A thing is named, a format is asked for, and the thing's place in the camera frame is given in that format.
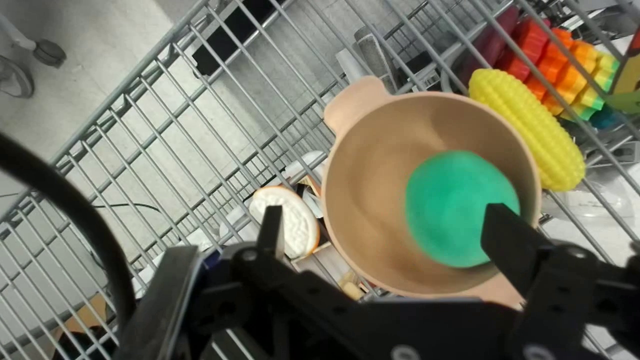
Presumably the rainbow stacking toy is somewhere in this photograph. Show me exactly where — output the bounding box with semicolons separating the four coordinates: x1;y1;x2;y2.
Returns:
459;4;640;134

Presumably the peach plastic bowl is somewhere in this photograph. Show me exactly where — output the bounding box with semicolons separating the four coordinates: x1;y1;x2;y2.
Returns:
321;74;545;311

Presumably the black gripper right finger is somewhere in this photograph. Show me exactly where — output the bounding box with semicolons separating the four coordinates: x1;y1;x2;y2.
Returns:
480;201;571;297

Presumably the metal wire shelf rack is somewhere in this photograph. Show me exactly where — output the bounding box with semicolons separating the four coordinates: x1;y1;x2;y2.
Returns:
0;0;640;360

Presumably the yellow corn toy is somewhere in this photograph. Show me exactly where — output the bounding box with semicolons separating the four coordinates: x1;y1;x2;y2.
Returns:
467;66;588;193

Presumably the orange white plush toy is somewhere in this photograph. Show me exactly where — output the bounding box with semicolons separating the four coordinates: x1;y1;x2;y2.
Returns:
246;183;322;261

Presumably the green ball toy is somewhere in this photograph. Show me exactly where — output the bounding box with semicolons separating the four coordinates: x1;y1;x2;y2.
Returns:
405;147;523;269

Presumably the grey wheeled chair base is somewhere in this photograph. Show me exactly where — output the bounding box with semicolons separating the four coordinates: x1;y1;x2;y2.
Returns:
0;8;69;99

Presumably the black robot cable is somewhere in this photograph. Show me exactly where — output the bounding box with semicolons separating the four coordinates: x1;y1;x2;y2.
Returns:
0;129;141;331

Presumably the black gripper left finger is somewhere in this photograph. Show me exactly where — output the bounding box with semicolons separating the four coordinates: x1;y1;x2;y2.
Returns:
257;203;291;264

